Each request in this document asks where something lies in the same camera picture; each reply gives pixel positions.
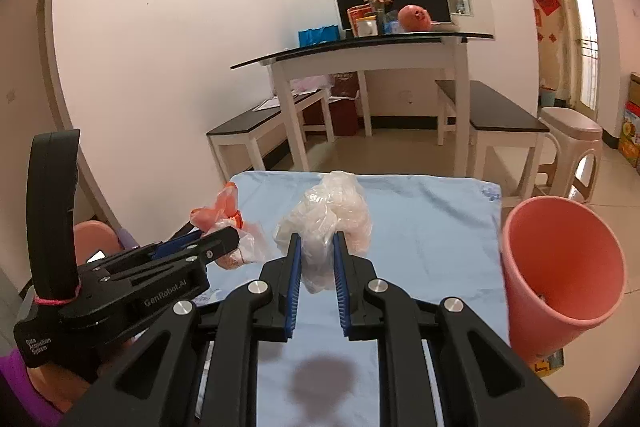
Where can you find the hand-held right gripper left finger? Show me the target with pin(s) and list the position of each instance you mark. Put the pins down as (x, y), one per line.
(295, 287)

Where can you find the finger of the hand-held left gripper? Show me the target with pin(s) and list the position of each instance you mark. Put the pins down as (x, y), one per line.
(215, 244)
(187, 231)

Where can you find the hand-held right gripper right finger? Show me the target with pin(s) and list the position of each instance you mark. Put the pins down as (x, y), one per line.
(341, 282)

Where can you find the orange and white plastic bag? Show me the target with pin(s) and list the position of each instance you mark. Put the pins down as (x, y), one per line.
(220, 207)

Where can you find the clear plastic bag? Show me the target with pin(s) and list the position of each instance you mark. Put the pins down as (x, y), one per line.
(325, 217)

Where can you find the pink plastic bucket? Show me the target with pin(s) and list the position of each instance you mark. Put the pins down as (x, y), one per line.
(560, 257)

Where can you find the person's left hand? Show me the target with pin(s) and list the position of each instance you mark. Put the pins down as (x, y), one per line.
(65, 384)

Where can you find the pink plastic stool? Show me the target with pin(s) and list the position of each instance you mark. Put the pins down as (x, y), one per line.
(97, 239)

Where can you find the light blue tablecloth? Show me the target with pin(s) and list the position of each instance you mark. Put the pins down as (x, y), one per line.
(425, 232)

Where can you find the black-topped white bench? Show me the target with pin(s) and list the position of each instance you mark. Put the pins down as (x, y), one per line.
(240, 122)
(495, 107)

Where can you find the white paper sheets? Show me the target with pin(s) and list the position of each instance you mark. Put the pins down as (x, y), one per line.
(267, 103)

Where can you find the white table with glass top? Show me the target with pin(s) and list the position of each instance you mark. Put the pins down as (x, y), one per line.
(360, 57)

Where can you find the orange snack canister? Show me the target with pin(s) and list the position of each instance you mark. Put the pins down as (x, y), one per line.
(361, 24)

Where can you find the red pomegranate ornament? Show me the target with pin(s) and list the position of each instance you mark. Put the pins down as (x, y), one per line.
(415, 18)

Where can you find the small light blue bin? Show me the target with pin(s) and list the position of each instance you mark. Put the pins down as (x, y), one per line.
(548, 98)

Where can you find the beige plastic stool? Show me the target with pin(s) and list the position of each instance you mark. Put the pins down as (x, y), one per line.
(570, 122)

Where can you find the colourful cardboard box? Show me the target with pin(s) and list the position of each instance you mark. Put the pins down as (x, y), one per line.
(631, 132)

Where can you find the glass balcony door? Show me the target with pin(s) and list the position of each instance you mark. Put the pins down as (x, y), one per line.
(585, 32)

